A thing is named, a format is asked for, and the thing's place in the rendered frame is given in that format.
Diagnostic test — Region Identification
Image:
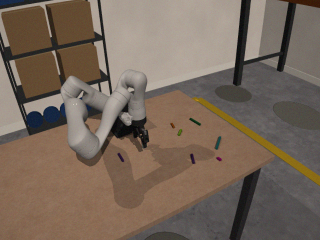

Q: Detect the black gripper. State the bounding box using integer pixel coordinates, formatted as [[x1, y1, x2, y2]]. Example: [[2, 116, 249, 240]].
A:
[[130, 117, 149, 149]]

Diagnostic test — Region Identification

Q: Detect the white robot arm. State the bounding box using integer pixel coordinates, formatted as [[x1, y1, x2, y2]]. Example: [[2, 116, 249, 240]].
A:
[[60, 69, 148, 160]]

